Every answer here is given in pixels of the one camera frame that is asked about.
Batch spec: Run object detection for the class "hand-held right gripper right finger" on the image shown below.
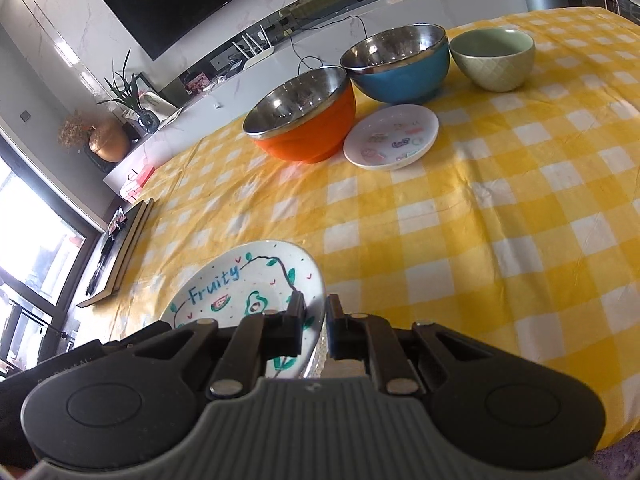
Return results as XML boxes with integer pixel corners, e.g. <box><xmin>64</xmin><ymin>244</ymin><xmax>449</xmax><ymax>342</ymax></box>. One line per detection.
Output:
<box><xmin>324</xmin><ymin>293</ymin><xmax>496</xmax><ymax>397</ymax></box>

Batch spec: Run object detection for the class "blue steel bowl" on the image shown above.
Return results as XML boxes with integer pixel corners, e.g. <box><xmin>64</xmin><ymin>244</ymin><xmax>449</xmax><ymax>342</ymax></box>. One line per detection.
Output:
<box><xmin>340</xmin><ymin>23</ymin><xmax>451</xmax><ymax>103</ymax></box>

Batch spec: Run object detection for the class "pink box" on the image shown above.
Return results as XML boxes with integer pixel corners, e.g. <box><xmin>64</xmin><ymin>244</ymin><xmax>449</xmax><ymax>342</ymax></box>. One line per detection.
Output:
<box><xmin>120</xmin><ymin>167</ymin><xmax>156</xmax><ymax>203</ymax></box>

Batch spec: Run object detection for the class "orange steel bowl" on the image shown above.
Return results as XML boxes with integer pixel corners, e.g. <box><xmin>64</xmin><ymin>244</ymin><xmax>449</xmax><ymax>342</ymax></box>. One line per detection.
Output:
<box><xmin>243</xmin><ymin>66</ymin><xmax>357</xmax><ymax>163</ymax></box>

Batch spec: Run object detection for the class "copper vase with dried flowers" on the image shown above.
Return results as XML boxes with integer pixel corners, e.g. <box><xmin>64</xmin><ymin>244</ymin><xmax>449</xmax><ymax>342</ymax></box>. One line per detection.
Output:
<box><xmin>57</xmin><ymin>112</ymin><xmax>131</xmax><ymax>163</ymax></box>

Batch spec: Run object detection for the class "black television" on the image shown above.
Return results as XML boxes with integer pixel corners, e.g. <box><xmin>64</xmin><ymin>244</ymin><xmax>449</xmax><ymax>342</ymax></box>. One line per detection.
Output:
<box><xmin>96</xmin><ymin>0</ymin><xmax>388</xmax><ymax>61</ymax></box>

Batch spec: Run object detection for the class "black cable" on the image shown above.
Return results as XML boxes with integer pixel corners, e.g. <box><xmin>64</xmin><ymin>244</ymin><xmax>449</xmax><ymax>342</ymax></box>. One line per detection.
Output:
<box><xmin>290</xmin><ymin>15</ymin><xmax>368</xmax><ymax>76</ymax></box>

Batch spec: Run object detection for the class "green ceramic bowl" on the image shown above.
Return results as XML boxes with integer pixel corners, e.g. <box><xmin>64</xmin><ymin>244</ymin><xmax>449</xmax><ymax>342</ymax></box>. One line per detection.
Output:
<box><xmin>448</xmin><ymin>27</ymin><xmax>537</xmax><ymax>93</ymax></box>

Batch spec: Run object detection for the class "large white fruit-print plate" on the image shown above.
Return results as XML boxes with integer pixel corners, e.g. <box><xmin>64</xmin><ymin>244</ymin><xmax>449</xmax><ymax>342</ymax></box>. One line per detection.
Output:
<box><xmin>159</xmin><ymin>240</ymin><xmax>327</xmax><ymax>380</ymax></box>

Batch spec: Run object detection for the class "small white sticker plate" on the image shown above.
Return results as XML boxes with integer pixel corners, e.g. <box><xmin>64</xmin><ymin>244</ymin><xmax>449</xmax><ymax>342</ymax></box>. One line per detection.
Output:
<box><xmin>343</xmin><ymin>104</ymin><xmax>440</xmax><ymax>169</ymax></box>

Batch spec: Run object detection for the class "white router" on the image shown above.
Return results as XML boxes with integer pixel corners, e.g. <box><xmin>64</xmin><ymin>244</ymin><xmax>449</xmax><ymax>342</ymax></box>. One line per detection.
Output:
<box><xmin>232</xmin><ymin>30</ymin><xmax>277</xmax><ymax>71</ymax></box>

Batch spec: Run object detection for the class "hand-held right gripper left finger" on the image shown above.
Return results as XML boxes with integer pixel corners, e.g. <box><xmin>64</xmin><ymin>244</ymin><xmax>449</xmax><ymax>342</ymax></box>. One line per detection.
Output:
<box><xmin>162</xmin><ymin>293</ymin><xmax>307</xmax><ymax>401</ymax></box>

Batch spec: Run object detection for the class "yellow checked tablecloth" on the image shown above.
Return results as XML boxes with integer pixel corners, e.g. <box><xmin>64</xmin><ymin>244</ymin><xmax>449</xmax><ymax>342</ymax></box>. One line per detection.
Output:
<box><xmin>107</xmin><ymin>7</ymin><xmax>640</xmax><ymax>451</ymax></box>

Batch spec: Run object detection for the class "green plant in glass vase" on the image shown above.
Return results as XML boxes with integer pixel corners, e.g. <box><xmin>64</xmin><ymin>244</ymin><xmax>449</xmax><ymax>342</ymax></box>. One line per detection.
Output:
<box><xmin>97</xmin><ymin>50</ymin><xmax>161</xmax><ymax>133</ymax></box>

